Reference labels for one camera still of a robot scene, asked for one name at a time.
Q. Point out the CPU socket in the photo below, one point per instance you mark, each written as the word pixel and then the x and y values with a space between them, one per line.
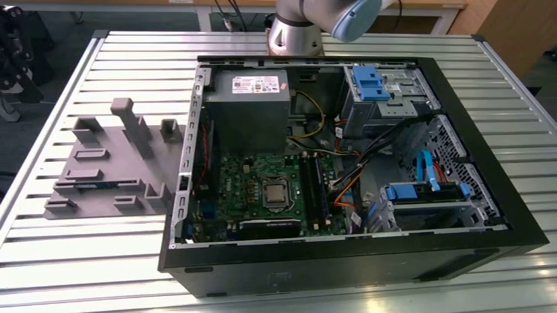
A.
pixel 261 195

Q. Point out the RAM stick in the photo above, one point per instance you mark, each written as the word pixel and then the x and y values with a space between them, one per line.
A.
pixel 98 186
pixel 322 195

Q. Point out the black PC case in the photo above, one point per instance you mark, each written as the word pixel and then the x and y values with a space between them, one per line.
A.
pixel 305 261

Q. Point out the green motherboard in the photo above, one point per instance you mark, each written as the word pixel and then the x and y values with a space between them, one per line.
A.
pixel 235 169

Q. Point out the black graphics card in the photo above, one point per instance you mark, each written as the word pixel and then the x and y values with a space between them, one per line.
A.
pixel 270 228

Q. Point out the grey parts rack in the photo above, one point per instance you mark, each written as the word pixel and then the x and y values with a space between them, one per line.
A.
pixel 108 156

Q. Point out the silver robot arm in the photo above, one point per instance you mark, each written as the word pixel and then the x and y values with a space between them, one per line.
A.
pixel 291 36

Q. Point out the silver drive cage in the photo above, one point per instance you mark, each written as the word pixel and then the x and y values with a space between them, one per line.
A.
pixel 434 206
pixel 396 111

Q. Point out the wooden desk with white frame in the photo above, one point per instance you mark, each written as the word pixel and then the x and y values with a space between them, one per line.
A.
pixel 422 24

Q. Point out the silver CPU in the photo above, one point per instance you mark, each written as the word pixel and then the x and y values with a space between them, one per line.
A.
pixel 274 193

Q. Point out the white furniture foot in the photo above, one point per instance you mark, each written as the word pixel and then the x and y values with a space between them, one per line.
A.
pixel 8 111

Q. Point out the wooden cabinet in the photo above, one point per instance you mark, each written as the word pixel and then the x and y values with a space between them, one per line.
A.
pixel 513 26

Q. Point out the blue disk carrier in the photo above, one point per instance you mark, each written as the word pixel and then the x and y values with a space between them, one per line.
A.
pixel 400 192
pixel 370 81

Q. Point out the grey power supply unit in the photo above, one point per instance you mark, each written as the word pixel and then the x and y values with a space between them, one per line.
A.
pixel 243 120

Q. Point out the black mesh waste bin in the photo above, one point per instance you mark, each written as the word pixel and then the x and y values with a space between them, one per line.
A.
pixel 46 42

